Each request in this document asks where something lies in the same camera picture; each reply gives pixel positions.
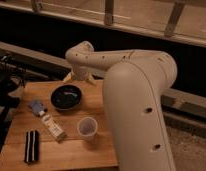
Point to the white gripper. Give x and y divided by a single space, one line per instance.
80 73

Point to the dark ceramic bowl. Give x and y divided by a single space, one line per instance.
66 97

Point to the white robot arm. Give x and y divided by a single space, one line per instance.
132 88

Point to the white tube with blue cap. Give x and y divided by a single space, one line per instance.
53 127

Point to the black equipment with cables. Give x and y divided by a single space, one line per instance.
9 82

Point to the metal railing frame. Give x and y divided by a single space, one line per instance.
181 21

